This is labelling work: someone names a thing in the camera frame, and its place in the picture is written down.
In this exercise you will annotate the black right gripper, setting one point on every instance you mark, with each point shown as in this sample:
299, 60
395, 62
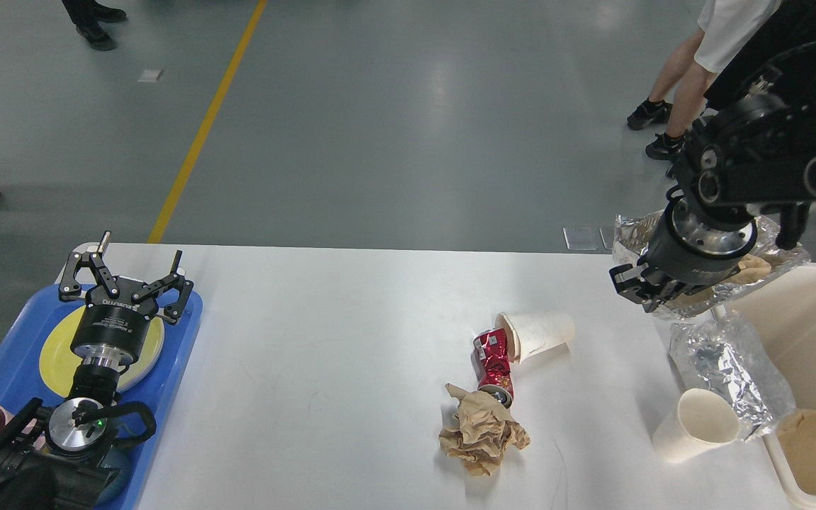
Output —
684, 249

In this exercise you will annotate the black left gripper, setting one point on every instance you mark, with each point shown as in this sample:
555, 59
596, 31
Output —
112, 329

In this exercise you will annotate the yellow plastic plate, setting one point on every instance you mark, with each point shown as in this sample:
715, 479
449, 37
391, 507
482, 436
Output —
57, 363

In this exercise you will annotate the aluminium foil sheet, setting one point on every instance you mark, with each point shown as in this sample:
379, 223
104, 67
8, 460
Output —
726, 356

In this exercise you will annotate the paper ball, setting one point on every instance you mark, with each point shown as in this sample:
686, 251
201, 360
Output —
750, 269

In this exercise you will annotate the aluminium foil tray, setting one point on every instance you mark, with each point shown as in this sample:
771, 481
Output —
633, 234

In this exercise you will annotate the white paper cup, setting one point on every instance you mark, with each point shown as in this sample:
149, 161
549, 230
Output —
533, 333
701, 421

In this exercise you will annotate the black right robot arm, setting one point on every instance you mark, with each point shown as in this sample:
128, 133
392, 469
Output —
760, 151

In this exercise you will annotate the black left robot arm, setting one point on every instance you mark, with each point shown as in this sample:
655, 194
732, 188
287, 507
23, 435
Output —
62, 456

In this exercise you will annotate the clear plastic piece on floor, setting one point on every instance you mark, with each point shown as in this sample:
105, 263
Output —
580, 238

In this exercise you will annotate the blue plastic tray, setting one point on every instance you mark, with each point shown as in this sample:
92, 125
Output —
21, 379

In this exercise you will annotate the crushed red soda can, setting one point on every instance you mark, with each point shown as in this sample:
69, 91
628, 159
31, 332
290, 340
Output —
493, 369

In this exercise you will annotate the crumpled brown paper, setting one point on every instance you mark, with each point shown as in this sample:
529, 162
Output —
482, 432

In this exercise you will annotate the person in white shorts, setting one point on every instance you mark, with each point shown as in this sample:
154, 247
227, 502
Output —
678, 93

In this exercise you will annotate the walking person's legs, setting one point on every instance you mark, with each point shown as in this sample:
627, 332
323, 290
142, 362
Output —
87, 17

